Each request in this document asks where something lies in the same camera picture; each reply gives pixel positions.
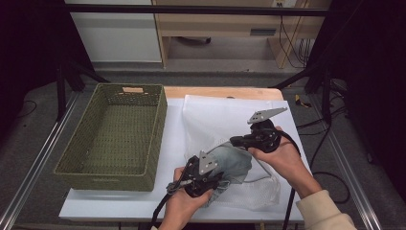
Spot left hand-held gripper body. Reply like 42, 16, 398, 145
184, 149, 219, 198

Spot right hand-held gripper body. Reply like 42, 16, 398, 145
247, 106, 288, 153

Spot light blue denim garment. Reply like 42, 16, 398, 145
170, 143, 253, 209

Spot white mesh laundry bag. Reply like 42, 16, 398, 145
182, 94, 283, 212

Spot green woven basket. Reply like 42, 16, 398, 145
53, 82, 169, 192

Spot person's right hand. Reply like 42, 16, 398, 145
248, 126, 313, 194

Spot person's left hand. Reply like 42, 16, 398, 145
162, 166, 214, 224

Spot white board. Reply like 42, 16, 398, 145
58, 98, 307, 223

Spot yellow and black floor object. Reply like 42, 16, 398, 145
294, 94, 313, 109

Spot black metal stand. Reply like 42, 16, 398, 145
56, 60, 111, 123
269, 60, 339, 126

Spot black object under desk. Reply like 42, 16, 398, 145
176, 35, 213, 46

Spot light wooden desk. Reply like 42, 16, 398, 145
152, 0, 333, 70

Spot dark curtain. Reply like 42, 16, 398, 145
0, 0, 94, 138
305, 0, 406, 193

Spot black horizontal bar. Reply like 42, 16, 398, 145
61, 3, 329, 17

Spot white cabinet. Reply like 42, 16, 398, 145
62, 0, 162, 63

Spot black floor cables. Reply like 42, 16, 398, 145
295, 104, 349, 164

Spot left hand-held gripper cable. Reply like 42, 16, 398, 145
149, 178, 192, 230

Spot hand-held gripper cable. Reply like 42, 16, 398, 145
149, 178, 192, 230
277, 129, 351, 230

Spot right hand-held gripper cable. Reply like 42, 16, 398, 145
277, 129, 351, 230

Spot aluminium rail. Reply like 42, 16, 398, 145
0, 92, 80, 230
307, 95, 384, 230

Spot hanging black cables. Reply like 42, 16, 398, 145
278, 14, 315, 70

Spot thin black floor cable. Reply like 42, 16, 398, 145
15, 100, 37, 120

